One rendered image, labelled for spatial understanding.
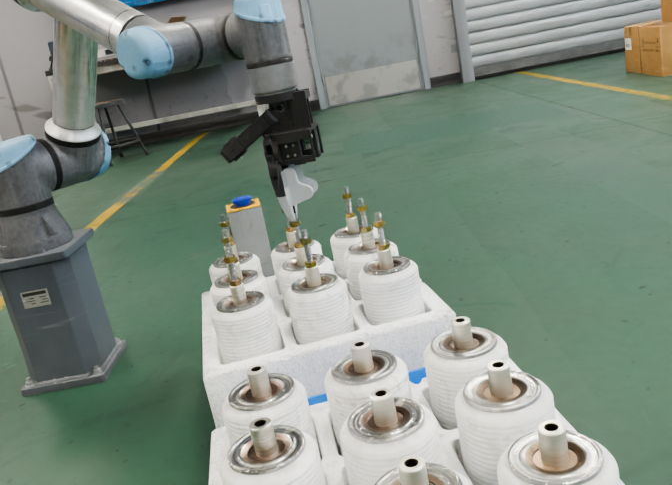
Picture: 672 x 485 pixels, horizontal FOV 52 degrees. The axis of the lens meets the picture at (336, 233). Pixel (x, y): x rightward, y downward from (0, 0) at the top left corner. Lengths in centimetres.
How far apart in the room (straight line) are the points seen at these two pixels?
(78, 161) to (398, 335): 86
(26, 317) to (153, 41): 75
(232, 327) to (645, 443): 61
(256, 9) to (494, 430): 71
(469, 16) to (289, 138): 532
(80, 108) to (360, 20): 490
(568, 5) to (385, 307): 566
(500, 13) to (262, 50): 540
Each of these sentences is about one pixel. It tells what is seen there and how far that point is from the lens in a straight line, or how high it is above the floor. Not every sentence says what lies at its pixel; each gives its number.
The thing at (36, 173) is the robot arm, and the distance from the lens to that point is 157.
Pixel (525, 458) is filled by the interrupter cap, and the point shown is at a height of 25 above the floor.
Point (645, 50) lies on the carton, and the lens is 493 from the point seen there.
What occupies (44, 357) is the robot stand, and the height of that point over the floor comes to 8.
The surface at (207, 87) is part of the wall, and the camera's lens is 640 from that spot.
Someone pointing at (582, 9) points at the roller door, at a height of 42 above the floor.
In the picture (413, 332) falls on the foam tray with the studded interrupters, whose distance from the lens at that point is 107.
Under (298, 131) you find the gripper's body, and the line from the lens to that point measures 111.
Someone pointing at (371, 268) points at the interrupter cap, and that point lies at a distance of 110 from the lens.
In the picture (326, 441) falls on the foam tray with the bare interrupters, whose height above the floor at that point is 18.
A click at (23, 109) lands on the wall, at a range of 686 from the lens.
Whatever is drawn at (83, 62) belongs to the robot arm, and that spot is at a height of 65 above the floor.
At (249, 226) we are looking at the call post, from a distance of 144.
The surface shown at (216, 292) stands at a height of 25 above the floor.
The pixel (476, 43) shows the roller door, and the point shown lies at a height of 31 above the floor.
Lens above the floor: 61
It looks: 16 degrees down
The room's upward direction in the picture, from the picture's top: 11 degrees counter-clockwise
